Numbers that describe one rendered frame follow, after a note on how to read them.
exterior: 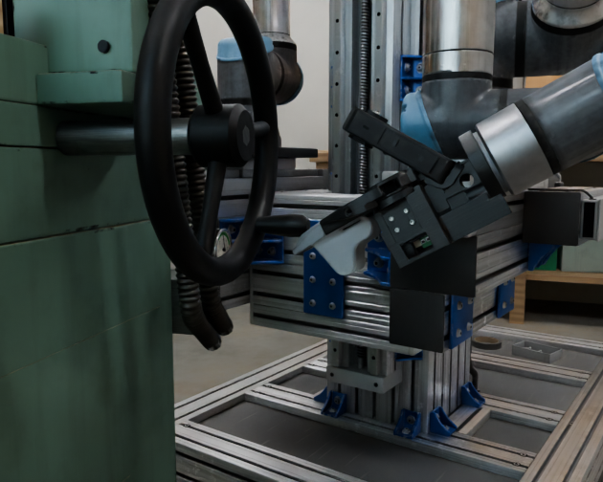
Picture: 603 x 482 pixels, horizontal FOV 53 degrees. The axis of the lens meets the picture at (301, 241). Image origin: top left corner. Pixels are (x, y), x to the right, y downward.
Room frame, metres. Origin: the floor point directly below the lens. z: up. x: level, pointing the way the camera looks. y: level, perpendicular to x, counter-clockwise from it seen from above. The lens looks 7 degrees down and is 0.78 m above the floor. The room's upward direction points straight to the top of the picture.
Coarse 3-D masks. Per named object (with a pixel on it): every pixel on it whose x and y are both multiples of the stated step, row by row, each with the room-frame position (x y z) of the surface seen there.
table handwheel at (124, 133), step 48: (192, 0) 0.50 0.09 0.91; (240, 0) 0.60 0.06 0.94; (144, 48) 0.46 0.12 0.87; (192, 48) 0.53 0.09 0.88; (240, 48) 0.66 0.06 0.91; (144, 96) 0.45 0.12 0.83; (96, 144) 0.61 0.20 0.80; (144, 144) 0.45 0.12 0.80; (192, 144) 0.57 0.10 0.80; (240, 144) 0.57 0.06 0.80; (144, 192) 0.46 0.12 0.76; (192, 240) 0.49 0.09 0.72; (240, 240) 0.64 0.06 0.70
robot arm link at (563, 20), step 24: (528, 0) 0.97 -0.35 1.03; (552, 0) 0.88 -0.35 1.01; (576, 0) 0.86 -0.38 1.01; (600, 0) 0.87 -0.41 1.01; (528, 24) 0.94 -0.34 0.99; (552, 24) 0.89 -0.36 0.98; (576, 24) 0.88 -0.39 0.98; (600, 24) 0.88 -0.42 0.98; (528, 48) 0.94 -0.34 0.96; (552, 48) 0.92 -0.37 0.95; (576, 48) 0.91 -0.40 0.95; (600, 48) 0.91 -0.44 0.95; (528, 72) 0.97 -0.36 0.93; (552, 72) 0.96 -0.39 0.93
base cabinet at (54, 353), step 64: (0, 256) 0.54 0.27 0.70; (64, 256) 0.63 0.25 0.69; (128, 256) 0.74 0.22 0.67; (0, 320) 0.54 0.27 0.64; (64, 320) 0.62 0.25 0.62; (128, 320) 0.73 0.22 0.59; (0, 384) 0.53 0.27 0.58; (64, 384) 0.61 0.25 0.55; (128, 384) 0.73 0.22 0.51; (0, 448) 0.52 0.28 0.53; (64, 448) 0.61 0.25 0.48; (128, 448) 0.72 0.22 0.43
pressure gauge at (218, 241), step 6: (216, 234) 0.85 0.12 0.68; (222, 234) 0.87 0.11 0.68; (228, 234) 0.89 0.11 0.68; (216, 240) 0.84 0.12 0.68; (222, 240) 0.87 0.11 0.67; (228, 240) 0.89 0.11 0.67; (216, 246) 0.84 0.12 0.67; (222, 246) 0.87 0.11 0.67; (228, 246) 0.89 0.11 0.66; (216, 252) 0.84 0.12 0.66; (222, 252) 0.87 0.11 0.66
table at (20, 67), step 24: (0, 48) 0.56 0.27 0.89; (24, 48) 0.58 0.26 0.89; (0, 72) 0.55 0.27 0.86; (24, 72) 0.58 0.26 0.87; (48, 72) 0.62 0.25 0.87; (72, 72) 0.59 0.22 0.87; (96, 72) 0.58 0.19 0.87; (120, 72) 0.57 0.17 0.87; (0, 96) 0.55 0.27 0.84; (24, 96) 0.58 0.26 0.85; (48, 96) 0.59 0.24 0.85; (72, 96) 0.59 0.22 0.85; (96, 96) 0.58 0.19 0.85; (120, 96) 0.57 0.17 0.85
